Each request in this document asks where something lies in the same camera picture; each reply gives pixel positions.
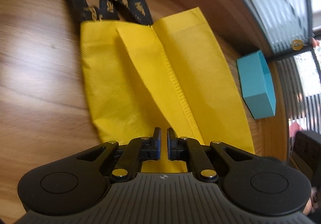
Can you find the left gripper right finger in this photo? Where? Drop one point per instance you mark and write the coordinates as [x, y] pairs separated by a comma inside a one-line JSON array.
[[192, 153]]

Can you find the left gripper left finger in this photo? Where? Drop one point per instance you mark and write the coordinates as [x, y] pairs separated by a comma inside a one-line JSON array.
[[129, 158]]

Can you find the yellow fabric shopping bag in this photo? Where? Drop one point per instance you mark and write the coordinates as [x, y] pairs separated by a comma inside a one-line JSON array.
[[141, 74]]

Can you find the light blue cardboard box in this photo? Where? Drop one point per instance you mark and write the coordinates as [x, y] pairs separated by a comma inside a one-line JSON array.
[[257, 85]]

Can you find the frosted glass partition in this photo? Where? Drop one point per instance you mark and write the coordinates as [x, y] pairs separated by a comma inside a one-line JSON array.
[[283, 21]]

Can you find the gold ring hook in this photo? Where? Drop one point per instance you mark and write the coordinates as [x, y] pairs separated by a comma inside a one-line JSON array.
[[297, 45]]

